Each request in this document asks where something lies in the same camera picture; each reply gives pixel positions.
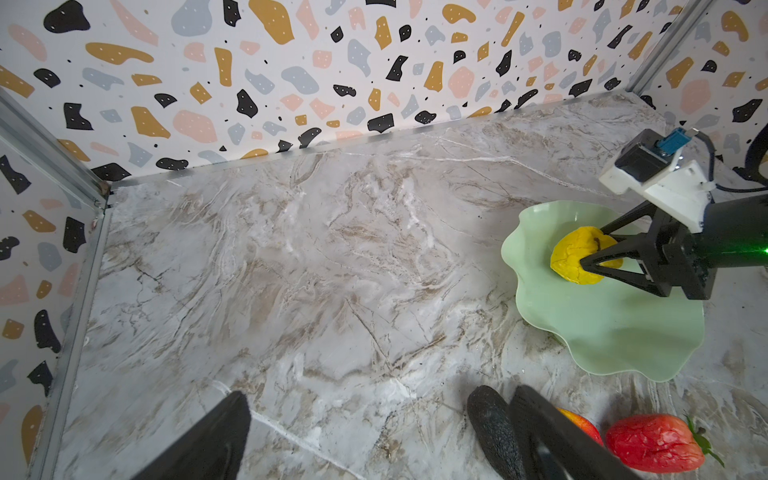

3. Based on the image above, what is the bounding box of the yellow fake apple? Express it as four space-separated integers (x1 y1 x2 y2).
550 226 617 285

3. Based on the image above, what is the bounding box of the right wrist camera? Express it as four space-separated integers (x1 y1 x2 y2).
599 127 715 233

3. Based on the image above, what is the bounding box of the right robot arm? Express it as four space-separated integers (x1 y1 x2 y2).
580 127 767 300

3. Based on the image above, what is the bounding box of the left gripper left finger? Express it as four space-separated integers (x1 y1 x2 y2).
134 391 251 480

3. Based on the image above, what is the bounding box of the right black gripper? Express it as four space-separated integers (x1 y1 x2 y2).
580 201 717 300

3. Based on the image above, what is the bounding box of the light green wavy bowl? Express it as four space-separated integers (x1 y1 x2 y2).
501 200 705 382

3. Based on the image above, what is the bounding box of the red fake strawberry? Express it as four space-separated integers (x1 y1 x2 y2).
604 414 725 474

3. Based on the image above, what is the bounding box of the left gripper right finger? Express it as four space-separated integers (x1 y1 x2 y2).
508 385 638 479

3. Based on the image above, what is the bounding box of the dark fake avocado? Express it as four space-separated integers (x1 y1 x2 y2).
466 385 526 479

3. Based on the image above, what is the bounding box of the red-orange fake mango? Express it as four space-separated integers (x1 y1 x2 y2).
559 408 604 446

